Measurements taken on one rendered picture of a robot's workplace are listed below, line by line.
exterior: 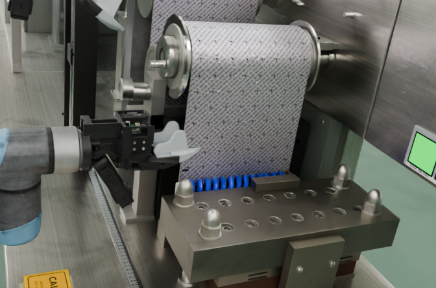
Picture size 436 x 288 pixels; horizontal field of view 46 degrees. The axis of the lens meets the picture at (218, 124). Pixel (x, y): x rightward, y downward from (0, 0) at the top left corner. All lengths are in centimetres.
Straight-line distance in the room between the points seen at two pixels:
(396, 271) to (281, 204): 183
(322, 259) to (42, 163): 48
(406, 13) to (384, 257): 200
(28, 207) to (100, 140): 15
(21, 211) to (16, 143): 11
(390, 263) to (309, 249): 191
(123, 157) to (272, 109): 30
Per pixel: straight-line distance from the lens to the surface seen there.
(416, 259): 286
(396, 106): 92
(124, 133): 83
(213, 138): 92
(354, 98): 100
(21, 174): 83
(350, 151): 131
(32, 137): 82
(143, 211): 105
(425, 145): 87
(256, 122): 95
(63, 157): 82
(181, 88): 87
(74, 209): 109
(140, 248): 99
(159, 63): 87
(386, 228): 98
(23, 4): 80
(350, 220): 93
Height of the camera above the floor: 150
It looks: 23 degrees down
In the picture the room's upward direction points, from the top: 8 degrees clockwise
